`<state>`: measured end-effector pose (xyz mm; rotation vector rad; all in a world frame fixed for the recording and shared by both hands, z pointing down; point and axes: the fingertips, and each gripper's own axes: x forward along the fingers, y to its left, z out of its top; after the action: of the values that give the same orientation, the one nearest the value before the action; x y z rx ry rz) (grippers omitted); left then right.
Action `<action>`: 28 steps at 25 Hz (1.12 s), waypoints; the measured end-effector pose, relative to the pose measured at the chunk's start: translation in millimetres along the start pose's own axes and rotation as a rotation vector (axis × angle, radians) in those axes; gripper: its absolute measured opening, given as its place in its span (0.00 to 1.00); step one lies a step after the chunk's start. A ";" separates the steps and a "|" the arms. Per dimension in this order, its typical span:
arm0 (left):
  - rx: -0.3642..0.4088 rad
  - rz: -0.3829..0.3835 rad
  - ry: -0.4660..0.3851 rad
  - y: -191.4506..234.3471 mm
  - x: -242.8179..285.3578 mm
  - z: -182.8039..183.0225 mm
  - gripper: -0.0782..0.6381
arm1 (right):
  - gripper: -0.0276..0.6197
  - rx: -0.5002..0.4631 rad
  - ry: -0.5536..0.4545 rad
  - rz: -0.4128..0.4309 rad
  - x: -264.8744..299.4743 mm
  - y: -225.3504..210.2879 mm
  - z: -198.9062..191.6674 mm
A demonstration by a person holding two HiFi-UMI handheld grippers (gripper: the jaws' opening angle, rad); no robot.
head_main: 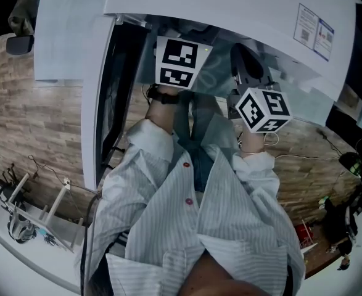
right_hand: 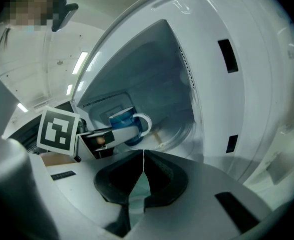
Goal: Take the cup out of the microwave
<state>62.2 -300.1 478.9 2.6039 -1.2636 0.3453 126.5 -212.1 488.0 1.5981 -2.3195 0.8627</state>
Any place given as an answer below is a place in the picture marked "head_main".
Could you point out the person's left forearm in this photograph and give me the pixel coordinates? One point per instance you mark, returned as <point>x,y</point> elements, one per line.
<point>160,119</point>

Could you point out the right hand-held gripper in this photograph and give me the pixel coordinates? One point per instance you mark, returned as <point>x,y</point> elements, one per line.
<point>267,109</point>

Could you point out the white black headset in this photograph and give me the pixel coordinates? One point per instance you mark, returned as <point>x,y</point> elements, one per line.
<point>18,227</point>

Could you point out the black green device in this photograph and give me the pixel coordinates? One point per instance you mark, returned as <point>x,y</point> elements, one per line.
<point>353,165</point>

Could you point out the small table wooden legs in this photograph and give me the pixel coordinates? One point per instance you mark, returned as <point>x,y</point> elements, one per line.
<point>55,202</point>

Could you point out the person's bare chest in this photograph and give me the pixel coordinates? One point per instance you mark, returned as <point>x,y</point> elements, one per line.
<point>224,279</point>

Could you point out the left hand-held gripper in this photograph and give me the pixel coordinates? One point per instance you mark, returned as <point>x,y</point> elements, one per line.
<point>180,60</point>

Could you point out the black wristwatch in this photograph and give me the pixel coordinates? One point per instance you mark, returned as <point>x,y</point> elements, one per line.
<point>165,97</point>

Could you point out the white microwave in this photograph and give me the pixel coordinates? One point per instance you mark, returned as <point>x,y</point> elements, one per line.
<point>230,5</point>

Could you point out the rectangular label sticker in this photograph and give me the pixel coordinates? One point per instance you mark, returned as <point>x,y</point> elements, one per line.
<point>310,29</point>

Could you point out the person's right forearm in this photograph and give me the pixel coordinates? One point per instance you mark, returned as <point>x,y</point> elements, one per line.
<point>251,140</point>

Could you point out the white desk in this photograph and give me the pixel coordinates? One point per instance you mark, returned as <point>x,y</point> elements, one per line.
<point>14,264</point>

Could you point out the blue jeans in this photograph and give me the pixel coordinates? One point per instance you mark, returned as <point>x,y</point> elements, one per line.
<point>202,128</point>

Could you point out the white cloth covered table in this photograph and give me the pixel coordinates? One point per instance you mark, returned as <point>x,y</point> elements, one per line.
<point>63,35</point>

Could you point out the light striped shirt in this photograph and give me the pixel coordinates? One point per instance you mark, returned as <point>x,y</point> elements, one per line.
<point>230,211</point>

